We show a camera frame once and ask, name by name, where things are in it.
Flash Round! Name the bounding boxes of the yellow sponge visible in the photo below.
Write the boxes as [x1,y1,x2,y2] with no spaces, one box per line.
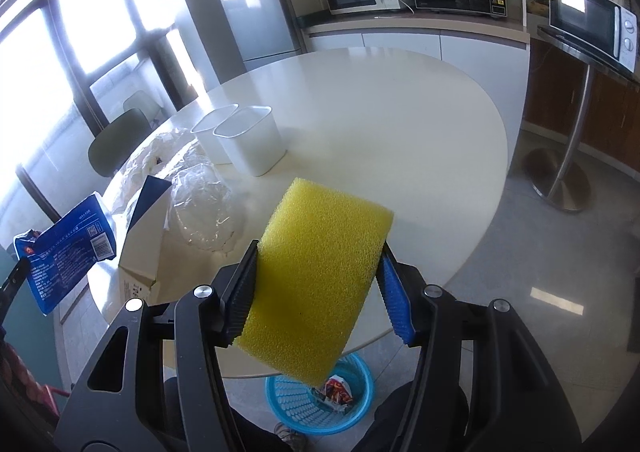
[238,178,394,387]

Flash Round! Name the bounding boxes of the clear plastic bag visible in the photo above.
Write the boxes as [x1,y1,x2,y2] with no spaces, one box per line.
[168,163,242,253]

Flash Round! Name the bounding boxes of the white cardboard box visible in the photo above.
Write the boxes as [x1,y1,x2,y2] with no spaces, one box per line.
[118,175,171,301]

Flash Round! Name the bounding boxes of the white plastic bag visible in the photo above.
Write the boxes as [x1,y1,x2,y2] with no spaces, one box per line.
[103,129,207,213]

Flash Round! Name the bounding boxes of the blue plastic package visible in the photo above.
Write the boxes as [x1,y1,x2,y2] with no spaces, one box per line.
[13,193,117,315]

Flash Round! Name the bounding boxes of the blue plastic trash basket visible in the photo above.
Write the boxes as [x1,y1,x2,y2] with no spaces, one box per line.
[265,354,375,436]

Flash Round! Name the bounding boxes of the kitchen counter with cabinets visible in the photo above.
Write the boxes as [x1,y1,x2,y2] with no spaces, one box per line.
[304,14,530,144]

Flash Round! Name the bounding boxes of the red snack wrapper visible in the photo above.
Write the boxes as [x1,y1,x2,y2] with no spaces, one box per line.
[319,375,354,413]

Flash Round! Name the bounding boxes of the person's right leg black trousers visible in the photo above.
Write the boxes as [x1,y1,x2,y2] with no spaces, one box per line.
[352,382,469,452]

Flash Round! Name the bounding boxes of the left beige shoe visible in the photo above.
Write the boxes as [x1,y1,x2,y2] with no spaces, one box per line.
[273,423,308,452]

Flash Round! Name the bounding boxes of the white round table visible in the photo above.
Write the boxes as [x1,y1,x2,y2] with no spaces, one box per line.
[86,46,510,380]

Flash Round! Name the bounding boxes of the white plastic container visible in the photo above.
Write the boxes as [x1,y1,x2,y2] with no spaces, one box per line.
[191,104,239,165]
[214,105,286,177]

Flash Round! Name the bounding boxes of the silver refrigerator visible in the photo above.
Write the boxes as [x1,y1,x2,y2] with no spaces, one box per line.
[220,0,303,70]

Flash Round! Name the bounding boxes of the white microwave on stand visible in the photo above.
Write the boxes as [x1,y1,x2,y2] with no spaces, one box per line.
[549,0,639,72]

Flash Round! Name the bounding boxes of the metal pedestal stand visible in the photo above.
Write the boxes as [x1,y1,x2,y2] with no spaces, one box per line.
[523,65,596,213]

